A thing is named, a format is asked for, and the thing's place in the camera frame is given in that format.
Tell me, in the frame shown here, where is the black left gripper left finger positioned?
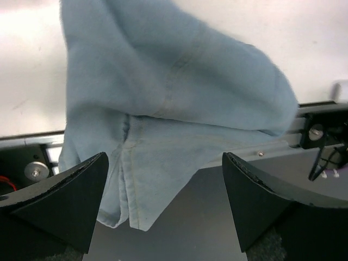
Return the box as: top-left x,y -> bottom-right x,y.
1,152 -> 109,254

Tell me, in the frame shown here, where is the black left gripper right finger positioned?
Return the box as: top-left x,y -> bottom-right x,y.
222,152 -> 347,253

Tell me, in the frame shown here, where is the light blue denim skirt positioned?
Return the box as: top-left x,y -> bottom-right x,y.
59,1 -> 298,231

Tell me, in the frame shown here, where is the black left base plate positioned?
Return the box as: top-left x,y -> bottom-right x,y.
1,144 -> 66,208

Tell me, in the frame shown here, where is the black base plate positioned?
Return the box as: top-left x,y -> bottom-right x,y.
300,111 -> 348,175
1,144 -> 66,208

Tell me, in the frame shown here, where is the aluminium mounting rail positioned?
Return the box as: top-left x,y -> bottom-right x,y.
0,100 -> 348,175

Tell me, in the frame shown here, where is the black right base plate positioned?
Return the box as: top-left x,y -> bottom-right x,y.
300,111 -> 348,175

